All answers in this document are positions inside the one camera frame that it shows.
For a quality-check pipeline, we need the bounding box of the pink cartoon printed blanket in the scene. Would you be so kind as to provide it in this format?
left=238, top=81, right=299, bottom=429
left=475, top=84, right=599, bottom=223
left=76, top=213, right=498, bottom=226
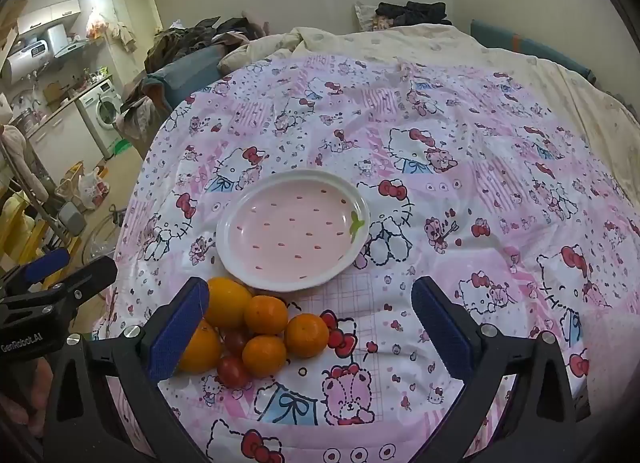
left=92, top=54, right=636, bottom=463

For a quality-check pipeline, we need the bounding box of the grey box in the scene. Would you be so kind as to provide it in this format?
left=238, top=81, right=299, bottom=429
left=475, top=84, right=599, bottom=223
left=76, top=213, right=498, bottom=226
left=57, top=203, right=86, bottom=236

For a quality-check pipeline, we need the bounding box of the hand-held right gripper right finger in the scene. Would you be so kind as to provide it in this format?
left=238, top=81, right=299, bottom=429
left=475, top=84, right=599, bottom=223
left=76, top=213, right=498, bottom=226
left=411, top=277, right=591, bottom=463

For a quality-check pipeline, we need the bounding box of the white red plastic bag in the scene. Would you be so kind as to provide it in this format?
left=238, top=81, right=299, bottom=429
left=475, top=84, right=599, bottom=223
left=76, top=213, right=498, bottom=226
left=77, top=168, right=111, bottom=211

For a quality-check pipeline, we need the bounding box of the white counter cabinet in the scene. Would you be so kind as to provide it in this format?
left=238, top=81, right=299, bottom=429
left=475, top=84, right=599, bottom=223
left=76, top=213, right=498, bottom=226
left=27, top=103, right=101, bottom=178

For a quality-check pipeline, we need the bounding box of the white washing machine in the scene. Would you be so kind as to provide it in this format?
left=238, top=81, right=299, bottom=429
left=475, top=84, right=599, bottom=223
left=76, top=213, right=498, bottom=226
left=75, top=79, right=128, bottom=160

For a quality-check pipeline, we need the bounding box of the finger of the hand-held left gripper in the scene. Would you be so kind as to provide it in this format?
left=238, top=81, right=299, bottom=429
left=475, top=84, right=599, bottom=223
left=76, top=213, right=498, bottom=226
left=0, top=249, right=71, bottom=294
left=50, top=257, right=118, bottom=306

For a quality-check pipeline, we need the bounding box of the yellow stool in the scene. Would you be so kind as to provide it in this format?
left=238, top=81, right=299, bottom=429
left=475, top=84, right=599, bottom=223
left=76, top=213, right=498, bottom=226
left=0, top=193, right=51, bottom=284

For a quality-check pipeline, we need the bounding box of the large orange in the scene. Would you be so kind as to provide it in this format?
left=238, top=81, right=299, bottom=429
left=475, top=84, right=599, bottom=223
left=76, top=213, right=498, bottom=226
left=205, top=277, right=253, bottom=329
left=177, top=319, right=222, bottom=374

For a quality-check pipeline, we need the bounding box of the white wall cabinet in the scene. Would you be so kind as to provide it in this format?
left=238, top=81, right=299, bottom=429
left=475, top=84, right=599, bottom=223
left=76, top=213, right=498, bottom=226
left=17, top=0, right=81, bottom=36

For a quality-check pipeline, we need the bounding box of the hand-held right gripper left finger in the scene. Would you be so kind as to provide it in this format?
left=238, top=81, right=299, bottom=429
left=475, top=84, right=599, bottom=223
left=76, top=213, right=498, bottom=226
left=42, top=277, right=211, bottom=463

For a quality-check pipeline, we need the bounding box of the printed pillow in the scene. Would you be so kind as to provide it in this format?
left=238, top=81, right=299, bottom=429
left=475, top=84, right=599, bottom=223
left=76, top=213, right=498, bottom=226
left=355, top=2, right=401, bottom=32

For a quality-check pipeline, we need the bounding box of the small tangerine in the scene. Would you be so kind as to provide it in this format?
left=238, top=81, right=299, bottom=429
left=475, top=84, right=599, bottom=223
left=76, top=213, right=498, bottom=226
left=285, top=314, right=330, bottom=358
left=242, top=335, right=287, bottom=378
left=244, top=295, right=289, bottom=335

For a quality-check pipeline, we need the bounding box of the white water heater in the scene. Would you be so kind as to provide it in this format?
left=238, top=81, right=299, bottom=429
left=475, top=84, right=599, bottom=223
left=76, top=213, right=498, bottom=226
left=0, top=38, right=53, bottom=84

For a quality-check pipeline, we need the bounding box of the red cherry tomato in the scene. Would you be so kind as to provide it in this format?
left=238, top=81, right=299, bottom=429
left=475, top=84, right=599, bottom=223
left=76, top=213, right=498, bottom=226
left=223, top=329, right=249, bottom=355
left=217, top=355, right=251, bottom=389

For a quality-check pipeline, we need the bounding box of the person's left hand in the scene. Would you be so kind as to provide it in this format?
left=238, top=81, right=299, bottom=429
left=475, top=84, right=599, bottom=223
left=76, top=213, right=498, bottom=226
left=0, top=358, right=56, bottom=439

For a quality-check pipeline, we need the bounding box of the teal cushion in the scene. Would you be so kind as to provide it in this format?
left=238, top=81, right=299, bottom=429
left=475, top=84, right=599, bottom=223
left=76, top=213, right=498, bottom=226
left=470, top=19, right=598, bottom=86

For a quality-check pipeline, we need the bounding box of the white plate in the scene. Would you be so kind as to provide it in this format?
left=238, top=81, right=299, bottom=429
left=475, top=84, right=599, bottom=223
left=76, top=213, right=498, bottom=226
left=216, top=169, right=371, bottom=293

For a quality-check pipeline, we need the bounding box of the dark clothes pile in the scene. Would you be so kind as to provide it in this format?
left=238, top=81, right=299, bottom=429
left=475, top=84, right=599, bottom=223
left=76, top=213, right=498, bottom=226
left=376, top=1, right=453, bottom=27

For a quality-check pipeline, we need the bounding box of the heap of clothes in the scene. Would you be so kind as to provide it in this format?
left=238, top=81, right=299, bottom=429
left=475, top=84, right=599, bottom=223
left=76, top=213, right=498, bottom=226
left=145, top=15, right=271, bottom=74

